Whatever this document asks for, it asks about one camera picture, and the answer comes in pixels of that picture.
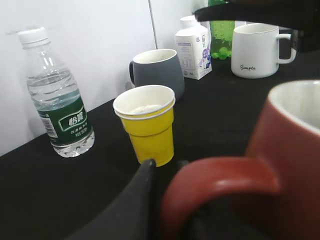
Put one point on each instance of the white ceramic mug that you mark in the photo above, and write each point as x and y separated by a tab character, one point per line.
255	52

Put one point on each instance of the red-brown ceramic mug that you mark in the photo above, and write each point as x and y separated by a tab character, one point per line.
277	181

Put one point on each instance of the green sprite bottle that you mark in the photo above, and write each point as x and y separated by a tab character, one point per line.
221	39

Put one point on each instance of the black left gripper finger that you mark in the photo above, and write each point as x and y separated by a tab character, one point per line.
130	215

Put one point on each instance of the clear water bottle green label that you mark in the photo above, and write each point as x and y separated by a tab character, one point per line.
55	95

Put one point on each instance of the yellow paper cup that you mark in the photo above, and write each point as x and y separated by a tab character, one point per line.
147	115

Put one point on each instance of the grey ceramic mug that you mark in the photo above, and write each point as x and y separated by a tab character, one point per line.
158	67

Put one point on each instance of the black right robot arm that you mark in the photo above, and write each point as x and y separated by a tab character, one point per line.
302	16

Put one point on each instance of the white blueberry milk carton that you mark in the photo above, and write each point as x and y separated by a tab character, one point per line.
193	48

